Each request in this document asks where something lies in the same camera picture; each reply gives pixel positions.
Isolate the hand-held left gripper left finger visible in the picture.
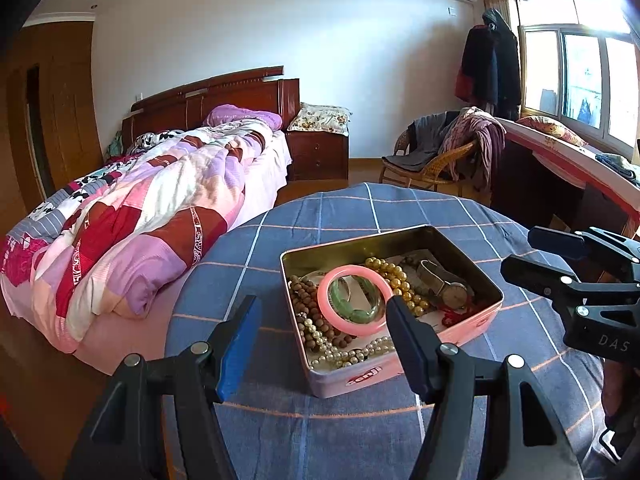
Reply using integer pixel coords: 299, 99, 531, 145
62, 294, 264, 480

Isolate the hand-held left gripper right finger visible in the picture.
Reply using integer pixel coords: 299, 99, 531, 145
385, 296, 583, 480

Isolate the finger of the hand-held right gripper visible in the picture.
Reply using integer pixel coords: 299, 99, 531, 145
527, 226, 640, 282
499, 254, 640, 312

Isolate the pearl necklace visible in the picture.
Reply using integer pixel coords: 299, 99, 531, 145
295, 310, 396, 371

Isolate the red knotted cord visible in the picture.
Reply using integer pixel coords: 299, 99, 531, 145
434, 304, 474, 329

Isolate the pink metal tin box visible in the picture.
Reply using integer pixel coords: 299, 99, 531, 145
279, 224, 505, 400

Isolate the yellow bead necklace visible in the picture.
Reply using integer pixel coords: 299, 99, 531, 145
363, 256, 432, 317

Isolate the brown wooden bead string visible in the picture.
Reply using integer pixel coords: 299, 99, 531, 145
287, 274, 357, 357

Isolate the pink bangle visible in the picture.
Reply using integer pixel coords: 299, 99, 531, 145
317, 264, 396, 335

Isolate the person's right hand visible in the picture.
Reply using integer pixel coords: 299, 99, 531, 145
602, 360, 629, 429

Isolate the green jade bangle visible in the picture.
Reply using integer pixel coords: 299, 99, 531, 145
327, 276, 387, 324

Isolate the window bench with pink cover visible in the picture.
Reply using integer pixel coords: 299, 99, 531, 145
492, 117, 640, 272

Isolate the silver wristwatch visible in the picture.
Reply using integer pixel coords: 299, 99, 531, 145
415, 258, 476, 311

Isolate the blue folded cloth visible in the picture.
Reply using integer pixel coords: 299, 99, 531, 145
594, 152, 639, 182

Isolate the blue plaid tablecloth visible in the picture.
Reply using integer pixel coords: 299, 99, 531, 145
165, 182, 617, 480

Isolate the floral cushion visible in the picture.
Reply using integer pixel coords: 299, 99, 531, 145
514, 115, 589, 147

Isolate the wicker chair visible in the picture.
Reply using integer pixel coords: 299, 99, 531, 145
378, 115, 482, 197

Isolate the pink patterned garment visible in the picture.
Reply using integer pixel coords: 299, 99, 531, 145
437, 106, 507, 192

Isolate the grey garment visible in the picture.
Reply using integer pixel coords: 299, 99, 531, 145
382, 113, 459, 171

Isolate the window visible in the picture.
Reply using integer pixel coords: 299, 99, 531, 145
514, 0, 640, 157

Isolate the pink patchwork quilt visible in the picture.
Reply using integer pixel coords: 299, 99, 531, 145
0, 122, 275, 354

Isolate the red hanging garment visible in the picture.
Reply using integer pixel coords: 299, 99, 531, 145
453, 72, 474, 104

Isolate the dark hooded hanging coat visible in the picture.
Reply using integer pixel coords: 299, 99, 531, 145
482, 8, 523, 119

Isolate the black hanging coat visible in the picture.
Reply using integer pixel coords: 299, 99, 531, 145
459, 24, 499, 106

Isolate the dark wooden nightstand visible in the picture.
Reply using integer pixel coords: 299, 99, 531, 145
285, 130, 350, 182

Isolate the black and white cloth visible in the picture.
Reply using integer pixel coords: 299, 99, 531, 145
127, 129, 186, 154

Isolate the purple pillow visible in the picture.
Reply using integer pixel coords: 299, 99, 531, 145
202, 104, 284, 130

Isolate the floral pillow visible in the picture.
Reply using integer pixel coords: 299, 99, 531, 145
286, 102, 353, 136

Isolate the dark wooden bed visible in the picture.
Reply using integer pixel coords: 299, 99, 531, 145
0, 64, 301, 377

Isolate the wooden wardrobe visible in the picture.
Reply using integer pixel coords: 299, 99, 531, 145
0, 19, 104, 234

